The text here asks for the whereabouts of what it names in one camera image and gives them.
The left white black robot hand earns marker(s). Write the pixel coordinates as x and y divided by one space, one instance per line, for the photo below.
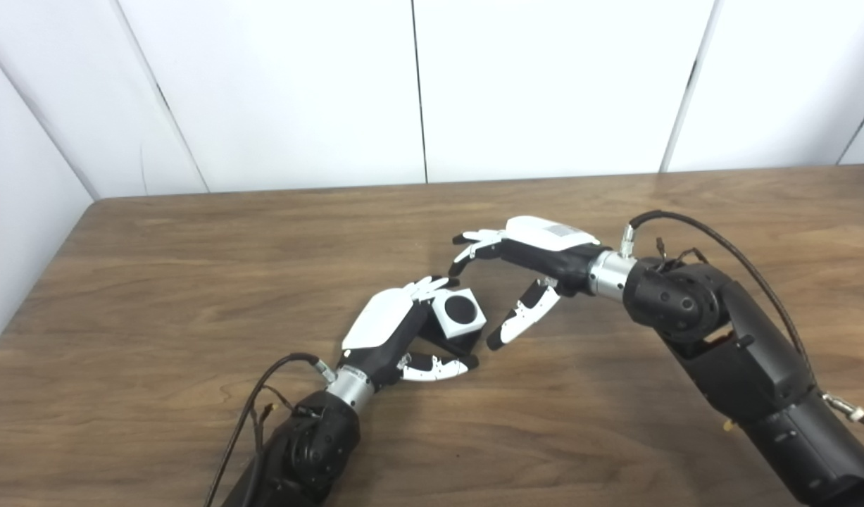
382 324

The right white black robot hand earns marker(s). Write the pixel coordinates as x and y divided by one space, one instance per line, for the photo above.
544 243

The white square piece with hole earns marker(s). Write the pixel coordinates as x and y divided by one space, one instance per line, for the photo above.
467 329

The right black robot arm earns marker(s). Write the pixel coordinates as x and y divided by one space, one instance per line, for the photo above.
748 359

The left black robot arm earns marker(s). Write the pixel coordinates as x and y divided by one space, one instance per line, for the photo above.
312 451

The black peg with square base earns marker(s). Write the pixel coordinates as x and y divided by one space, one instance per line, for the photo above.
460 307

